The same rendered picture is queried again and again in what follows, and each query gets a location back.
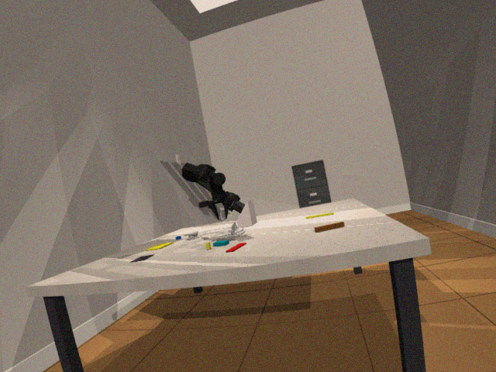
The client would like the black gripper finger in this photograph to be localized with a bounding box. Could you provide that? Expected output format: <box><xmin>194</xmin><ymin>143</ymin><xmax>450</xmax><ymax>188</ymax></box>
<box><xmin>224</xmin><ymin>202</ymin><xmax>232</xmax><ymax>219</ymax></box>
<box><xmin>208</xmin><ymin>205</ymin><xmax>219</xmax><ymax>220</ymax></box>

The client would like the cyan rectangular block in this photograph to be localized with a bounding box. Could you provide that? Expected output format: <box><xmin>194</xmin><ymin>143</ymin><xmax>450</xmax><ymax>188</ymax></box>
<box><xmin>212</xmin><ymin>240</ymin><xmax>229</xmax><ymax>246</ymax></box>

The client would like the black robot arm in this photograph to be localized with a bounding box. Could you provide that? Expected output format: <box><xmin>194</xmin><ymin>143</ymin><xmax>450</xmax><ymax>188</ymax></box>
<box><xmin>182</xmin><ymin>162</ymin><xmax>245</xmax><ymax>214</ymax></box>

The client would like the red flat bar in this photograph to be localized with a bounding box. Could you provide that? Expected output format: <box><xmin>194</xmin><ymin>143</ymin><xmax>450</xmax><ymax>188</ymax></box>
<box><xmin>226</xmin><ymin>243</ymin><xmax>246</xmax><ymax>253</ymax></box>

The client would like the yellow flat rectangular plate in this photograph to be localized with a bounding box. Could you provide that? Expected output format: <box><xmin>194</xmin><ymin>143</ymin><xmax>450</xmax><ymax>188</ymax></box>
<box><xmin>145</xmin><ymin>242</ymin><xmax>173</xmax><ymax>251</ymax></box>

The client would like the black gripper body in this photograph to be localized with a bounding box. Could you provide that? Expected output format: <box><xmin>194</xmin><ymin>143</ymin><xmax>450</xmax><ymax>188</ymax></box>
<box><xmin>198</xmin><ymin>186</ymin><xmax>239</xmax><ymax>208</ymax></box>

